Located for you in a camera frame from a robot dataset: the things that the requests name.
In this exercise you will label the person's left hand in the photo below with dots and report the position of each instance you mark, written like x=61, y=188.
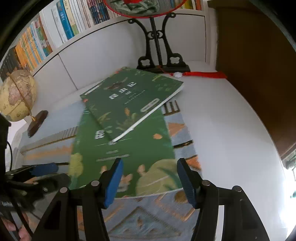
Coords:
x=11, y=226

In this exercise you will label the beige desk globe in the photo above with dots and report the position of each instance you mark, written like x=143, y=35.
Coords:
x=16, y=97

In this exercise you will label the red tassel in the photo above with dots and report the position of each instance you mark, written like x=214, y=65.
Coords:
x=208, y=75

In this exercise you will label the green leaf-print book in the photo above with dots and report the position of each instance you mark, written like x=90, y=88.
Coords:
x=138, y=153

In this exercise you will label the black fan stand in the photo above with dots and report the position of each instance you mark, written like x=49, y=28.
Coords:
x=154, y=34

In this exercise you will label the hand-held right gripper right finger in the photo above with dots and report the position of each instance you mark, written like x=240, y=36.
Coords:
x=185, y=180

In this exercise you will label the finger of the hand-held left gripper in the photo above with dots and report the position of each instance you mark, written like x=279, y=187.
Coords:
x=57, y=182
x=44, y=168

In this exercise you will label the row of white and blue books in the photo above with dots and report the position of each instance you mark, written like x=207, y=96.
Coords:
x=69, y=20

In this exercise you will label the row of black books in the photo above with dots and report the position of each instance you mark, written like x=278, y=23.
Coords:
x=9, y=62

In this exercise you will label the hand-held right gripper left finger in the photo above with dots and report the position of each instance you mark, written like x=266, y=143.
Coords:
x=114, y=180

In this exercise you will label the grey patterned mat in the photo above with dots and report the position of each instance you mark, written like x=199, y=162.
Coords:
x=150, y=220

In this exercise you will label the round embroidered fan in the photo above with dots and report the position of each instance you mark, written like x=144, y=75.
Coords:
x=129, y=7

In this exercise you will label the dark green book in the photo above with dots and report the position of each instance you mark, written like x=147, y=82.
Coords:
x=129, y=102

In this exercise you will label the brown wooden cabinet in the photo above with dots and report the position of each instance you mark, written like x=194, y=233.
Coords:
x=254, y=58

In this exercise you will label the white bookshelf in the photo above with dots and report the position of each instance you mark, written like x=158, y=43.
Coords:
x=104, y=53

